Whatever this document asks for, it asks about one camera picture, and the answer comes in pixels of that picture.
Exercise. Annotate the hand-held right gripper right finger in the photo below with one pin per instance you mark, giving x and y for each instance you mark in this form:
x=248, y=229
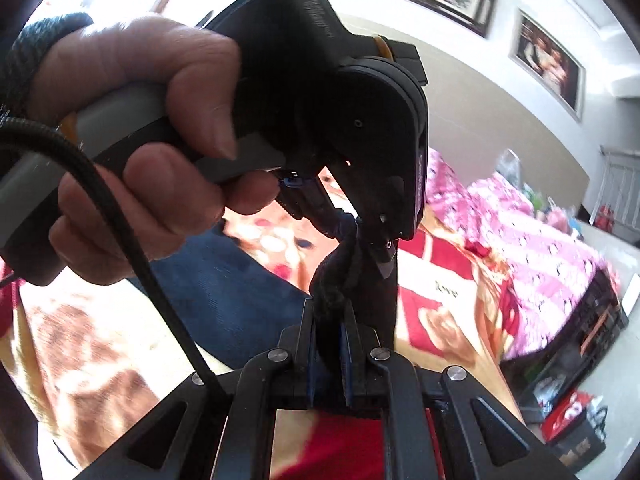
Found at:
x=348, y=370

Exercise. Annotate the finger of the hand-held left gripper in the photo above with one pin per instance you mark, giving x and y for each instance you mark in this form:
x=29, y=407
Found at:
x=384, y=255
x=315, y=200

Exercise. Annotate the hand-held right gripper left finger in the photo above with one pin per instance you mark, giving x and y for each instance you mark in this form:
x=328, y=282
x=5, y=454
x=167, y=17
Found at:
x=311, y=375

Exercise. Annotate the person's left forearm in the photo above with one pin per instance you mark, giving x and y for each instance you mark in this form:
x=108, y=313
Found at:
x=35, y=45

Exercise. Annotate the person's left hand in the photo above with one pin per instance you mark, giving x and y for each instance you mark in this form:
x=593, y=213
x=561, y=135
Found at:
x=150, y=55

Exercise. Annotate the printed checked blanket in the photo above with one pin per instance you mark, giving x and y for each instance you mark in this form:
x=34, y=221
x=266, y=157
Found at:
x=450, y=320

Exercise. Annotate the blue cloth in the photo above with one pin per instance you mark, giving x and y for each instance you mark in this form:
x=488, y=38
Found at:
x=225, y=290

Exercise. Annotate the clear plastic bag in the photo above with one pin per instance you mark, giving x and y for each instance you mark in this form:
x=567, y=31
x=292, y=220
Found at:
x=510, y=167

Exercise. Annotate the pink penguin quilt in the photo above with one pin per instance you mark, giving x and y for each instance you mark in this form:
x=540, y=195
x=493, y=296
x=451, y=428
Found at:
x=540, y=260

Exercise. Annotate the dark wooden furniture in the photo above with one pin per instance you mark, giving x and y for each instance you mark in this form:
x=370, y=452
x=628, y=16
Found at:
x=580, y=330

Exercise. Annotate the red bag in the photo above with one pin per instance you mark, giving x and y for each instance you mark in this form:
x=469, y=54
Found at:
x=570, y=410

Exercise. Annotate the framed portrait photo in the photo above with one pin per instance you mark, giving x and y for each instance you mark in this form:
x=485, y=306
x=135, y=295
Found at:
x=547, y=60

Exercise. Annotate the white metal rack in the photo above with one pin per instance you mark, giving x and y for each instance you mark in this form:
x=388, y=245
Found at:
x=617, y=185

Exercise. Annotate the dark crate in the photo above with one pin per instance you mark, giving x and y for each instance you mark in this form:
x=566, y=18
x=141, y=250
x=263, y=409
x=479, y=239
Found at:
x=582, y=447

